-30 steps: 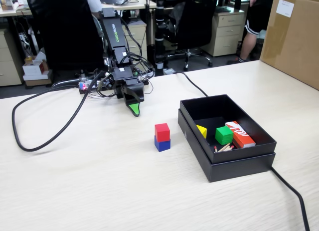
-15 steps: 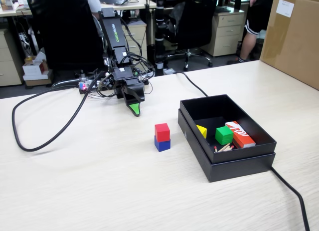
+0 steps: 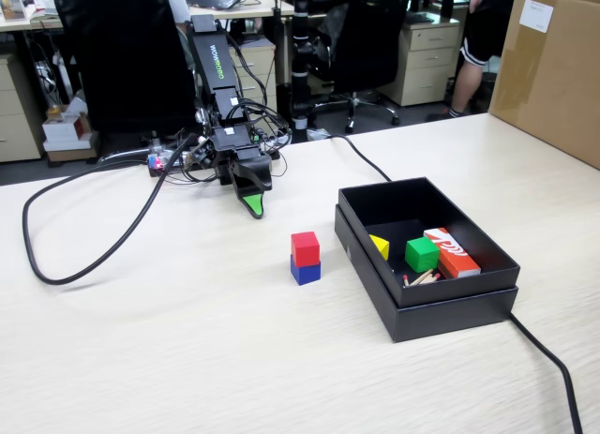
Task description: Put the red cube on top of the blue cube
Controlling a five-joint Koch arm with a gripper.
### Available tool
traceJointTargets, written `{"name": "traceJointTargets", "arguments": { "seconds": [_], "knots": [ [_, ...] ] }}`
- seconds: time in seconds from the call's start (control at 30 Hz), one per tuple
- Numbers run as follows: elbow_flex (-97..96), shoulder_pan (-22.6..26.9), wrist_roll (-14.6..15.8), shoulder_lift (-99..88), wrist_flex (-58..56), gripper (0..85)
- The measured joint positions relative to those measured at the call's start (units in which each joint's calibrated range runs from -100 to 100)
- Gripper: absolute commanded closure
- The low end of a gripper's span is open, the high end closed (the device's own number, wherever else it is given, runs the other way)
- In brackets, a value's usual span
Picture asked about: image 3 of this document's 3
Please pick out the beige wide drawer cabinet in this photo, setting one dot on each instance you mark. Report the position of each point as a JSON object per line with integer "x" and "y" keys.
{"x": 16, "y": 115}

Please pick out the beige three-drawer cabinet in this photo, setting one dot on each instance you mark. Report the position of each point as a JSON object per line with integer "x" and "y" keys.
{"x": 422, "y": 64}

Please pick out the black mesh office chair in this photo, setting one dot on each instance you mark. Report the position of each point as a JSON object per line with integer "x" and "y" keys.
{"x": 370, "y": 40}

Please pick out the black high-back office chair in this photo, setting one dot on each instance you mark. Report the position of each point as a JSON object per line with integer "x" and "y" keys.
{"x": 126, "y": 54}

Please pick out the green cube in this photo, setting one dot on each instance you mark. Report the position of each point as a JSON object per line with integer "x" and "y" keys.
{"x": 422, "y": 256}

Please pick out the white carton stack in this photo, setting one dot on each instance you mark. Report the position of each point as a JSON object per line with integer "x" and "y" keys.
{"x": 65, "y": 131}

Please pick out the small desk picture frame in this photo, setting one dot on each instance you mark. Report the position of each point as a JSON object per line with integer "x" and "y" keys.
{"x": 11, "y": 3}

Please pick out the beige narrow drawer cabinet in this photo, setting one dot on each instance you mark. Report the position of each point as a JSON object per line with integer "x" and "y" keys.
{"x": 260, "y": 78}

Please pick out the black vertical pole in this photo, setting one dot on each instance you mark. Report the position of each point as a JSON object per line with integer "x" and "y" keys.
{"x": 300, "y": 54}

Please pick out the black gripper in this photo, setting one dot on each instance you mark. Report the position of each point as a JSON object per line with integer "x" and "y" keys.
{"x": 232, "y": 141}

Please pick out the black cardboard box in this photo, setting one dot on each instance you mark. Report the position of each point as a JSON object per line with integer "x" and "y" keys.
{"x": 487, "y": 246}

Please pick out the orange and white matchbox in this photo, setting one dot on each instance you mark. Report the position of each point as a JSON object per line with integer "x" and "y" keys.
{"x": 454, "y": 256}

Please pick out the standing person in black shorts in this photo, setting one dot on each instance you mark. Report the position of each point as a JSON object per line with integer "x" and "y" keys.
{"x": 483, "y": 26}

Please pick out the large brown cardboard box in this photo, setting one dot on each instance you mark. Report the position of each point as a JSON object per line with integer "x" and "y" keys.
{"x": 553, "y": 78}

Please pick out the seated person in white shirt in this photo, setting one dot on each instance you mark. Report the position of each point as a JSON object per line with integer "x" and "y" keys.
{"x": 178, "y": 5}

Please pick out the beige office desk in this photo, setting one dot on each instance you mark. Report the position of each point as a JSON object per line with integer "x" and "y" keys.
{"x": 265, "y": 6}

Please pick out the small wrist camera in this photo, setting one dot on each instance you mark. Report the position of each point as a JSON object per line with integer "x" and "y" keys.
{"x": 201, "y": 156}

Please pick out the red cube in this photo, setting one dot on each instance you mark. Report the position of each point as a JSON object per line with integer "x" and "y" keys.
{"x": 304, "y": 249}

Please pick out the controller board with red LED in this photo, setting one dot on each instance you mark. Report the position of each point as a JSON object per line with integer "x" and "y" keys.
{"x": 159, "y": 162}

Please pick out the black open box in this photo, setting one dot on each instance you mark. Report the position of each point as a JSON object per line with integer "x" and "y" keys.
{"x": 445, "y": 321}

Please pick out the yellow wooden block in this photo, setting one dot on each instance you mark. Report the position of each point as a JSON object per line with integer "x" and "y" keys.
{"x": 380, "y": 246}

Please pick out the blue cube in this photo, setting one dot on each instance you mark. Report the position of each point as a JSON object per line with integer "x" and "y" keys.
{"x": 307, "y": 274}

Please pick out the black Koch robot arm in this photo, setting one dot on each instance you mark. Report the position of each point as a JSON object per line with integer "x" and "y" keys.
{"x": 215, "y": 59}

